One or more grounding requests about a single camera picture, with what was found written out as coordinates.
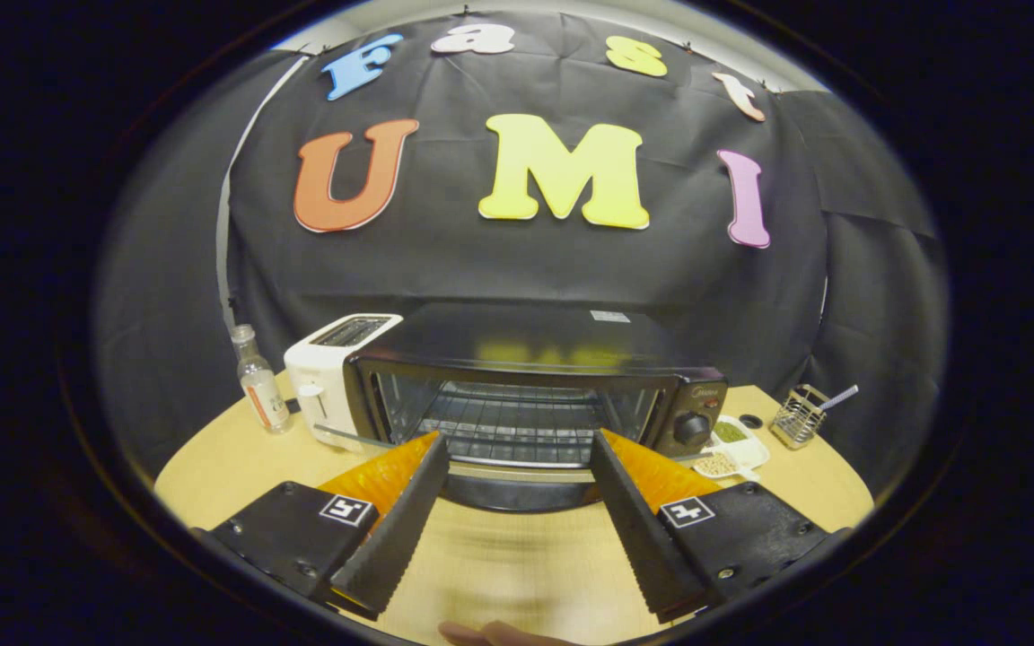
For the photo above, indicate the clear plastic bottle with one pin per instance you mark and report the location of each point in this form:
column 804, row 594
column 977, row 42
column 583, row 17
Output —
column 261, row 390

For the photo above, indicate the small black disc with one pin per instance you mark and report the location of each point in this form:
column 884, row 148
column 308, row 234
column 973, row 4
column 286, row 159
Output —
column 751, row 421

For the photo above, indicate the white divided dish of grains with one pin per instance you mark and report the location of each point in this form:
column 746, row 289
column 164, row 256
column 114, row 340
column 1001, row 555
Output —
column 748, row 449

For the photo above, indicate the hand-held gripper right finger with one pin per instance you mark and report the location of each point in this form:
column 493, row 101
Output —
column 643, row 538

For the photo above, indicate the white pop-up toaster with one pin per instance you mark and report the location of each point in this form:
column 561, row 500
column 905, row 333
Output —
column 315, row 377

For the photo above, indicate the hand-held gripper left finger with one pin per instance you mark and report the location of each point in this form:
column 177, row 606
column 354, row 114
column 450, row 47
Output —
column 400, row 529

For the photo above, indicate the metal spoon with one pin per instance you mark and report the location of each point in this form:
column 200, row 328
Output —
column 840, row 397

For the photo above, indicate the black toaster oven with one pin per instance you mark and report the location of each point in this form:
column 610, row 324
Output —
column 526, row 341

